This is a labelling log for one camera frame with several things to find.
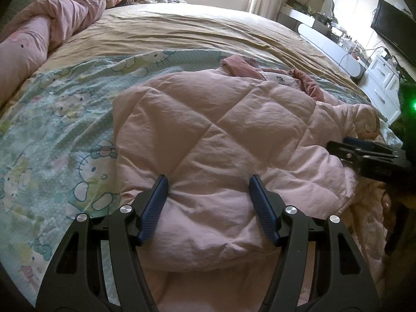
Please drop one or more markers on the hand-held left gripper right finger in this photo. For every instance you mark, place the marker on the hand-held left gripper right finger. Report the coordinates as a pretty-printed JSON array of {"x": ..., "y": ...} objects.
[{"x": 263, "y": 208}]

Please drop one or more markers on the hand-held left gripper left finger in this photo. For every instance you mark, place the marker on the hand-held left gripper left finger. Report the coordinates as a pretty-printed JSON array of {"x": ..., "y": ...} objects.
[{"x": 154, "y": 208}]

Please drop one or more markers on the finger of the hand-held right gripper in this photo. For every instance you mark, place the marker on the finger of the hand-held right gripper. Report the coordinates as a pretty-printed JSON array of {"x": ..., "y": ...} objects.
[
  {"x": 360, "y": 142},
  {"x": 341, "y": 151}
]

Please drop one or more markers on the pink quilted coat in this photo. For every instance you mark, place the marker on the pink quilted coat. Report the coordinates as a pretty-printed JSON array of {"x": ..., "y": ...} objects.
[{"x": 227, "y": 143}]

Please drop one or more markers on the white drawer cabinet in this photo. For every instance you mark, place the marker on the white drawer cabinet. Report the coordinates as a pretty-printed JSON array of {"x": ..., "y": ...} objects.
[{"x": 383, "y": 84}]

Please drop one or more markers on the white desk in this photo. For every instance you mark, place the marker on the white desk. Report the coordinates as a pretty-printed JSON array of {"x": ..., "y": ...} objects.
[{"x": 321, "y": 35}]

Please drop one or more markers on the black television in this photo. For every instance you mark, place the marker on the black television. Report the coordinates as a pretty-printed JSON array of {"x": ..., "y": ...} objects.
[{"x": 393, "y": 29}]

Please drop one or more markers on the cartoon printed bedsheet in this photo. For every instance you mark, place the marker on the cartoon printed bedsheet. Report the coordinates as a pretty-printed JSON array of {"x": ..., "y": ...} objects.
[{"x": 58, "y": 136}]

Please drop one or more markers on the beige bedsheet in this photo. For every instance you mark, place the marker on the beige bedsheet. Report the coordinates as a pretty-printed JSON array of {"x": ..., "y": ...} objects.
[{"x": 201, "y": 26}]

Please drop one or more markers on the pink duvet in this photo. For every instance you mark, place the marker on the pink duvet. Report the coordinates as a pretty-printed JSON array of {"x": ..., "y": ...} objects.
[{"x": 39, "y": 39}]

